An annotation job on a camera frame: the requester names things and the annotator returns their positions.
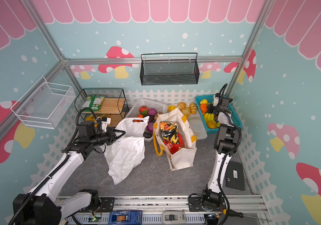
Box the right croissant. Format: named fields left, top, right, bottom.
left=189, top=102, right=197, bottom=114

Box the orange fruit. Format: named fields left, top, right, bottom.
left=200, top=104, right=208, bottom=114

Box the black wire wooden shelf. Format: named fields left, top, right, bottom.
left=74, top=88, right=129, bottom=127

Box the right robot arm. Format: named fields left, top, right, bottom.
left=188, top=84, right=242, bottom=212

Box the black screwdriver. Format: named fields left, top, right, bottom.
left=223, top=210, right=271, bottom=222

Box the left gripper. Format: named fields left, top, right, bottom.
left=90, top=127, right=126, bottom=146

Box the green snack bag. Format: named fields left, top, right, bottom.
left=81, top=95, right=105, bottom=112

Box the teal plastic fruit basket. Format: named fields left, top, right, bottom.
left=195, top=94, right=242, bottom=134

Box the white plastic tray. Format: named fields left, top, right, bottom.
left=171, top=103, right=208, bottom=141

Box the grey switch box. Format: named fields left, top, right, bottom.
left=162, top=211, right=186, bottom=225

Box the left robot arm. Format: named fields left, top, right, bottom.
left=9, top=107, right=126, bottom=225

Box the red chips bag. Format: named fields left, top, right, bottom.
left=163, top=133, right=184, bottom=155

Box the yellow lemon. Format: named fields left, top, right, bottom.
left=200, top=99, right=208, bottom=105

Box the white wire wall basket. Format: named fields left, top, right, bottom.
left=10, top=77, right=76, bottom=129

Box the black wire wall basket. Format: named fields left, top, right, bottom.
left=140, top=52, right=200, bottom=86

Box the black flat box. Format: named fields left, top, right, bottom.
left=225, top=161, right=246, bottom=191

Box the yellow corn bread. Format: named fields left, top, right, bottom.
left=168, top=106, right=177, bottom=112

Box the red tomato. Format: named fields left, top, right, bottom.
left=139, top=106, right=149, bottom=115

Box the blue box device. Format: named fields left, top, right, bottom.
left=109, top=211, right=142, bottom=225

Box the white plastic grocery bag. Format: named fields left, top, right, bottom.
left=105, top=117, right=149, bottom=185

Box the white plastic vegetable basket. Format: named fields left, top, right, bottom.
left=120, top=98, right=168, bottom=142

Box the magenta round vegetable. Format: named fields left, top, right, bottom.
left=146, top=122, right=154, bottom=133

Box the large croissant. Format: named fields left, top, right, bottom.
left=181, top=107, right=191, bottom=118

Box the white canvas tote bag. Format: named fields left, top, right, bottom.
left=153, top=108, right=197, bottom=171

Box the round bread roll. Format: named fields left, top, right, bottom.
left=177, top=102, right=187, bottom=110

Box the purple onion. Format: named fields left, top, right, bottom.
left=147, top=108, right=158, bottom=116

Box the yellow black chips bag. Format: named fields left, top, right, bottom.
left=160, top=121, right=178, bottom=140

